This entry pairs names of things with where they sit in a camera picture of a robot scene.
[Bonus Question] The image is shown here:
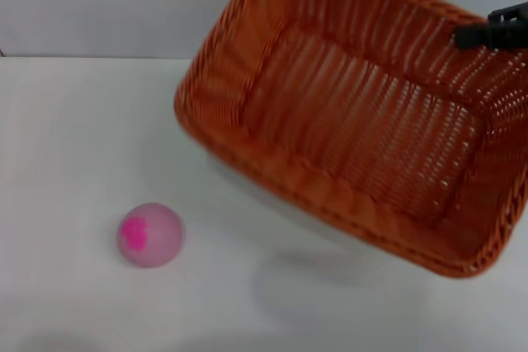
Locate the pink ball with magenta patch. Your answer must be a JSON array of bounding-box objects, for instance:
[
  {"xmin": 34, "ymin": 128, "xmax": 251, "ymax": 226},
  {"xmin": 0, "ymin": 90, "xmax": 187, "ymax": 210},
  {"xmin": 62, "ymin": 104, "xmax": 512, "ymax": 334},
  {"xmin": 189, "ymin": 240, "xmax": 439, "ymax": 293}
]
[{"xmin": 115, "ymin": 202, "xmax": 186, "ymax": 270}]

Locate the orange woven wicker basket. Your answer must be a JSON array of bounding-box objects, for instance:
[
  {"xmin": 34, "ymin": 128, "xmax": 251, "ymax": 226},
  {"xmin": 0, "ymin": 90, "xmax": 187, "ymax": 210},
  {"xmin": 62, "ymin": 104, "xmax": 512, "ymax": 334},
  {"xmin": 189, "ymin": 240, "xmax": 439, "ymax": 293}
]
[{"xmin": 174, "ymin": 0, "xmax": 528, "ymax": 279}]

